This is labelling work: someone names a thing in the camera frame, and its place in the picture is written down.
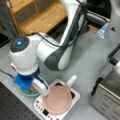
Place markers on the wooden cabinet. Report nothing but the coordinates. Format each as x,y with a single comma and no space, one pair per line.
36,15

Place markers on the silver toaster oven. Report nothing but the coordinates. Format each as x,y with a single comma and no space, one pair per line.
106,92

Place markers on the pink pan with white handle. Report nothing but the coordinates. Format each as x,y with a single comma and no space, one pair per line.
59,99

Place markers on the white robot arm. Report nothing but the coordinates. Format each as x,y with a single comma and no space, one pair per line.
27,51

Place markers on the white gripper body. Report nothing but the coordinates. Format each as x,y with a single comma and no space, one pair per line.
41,86

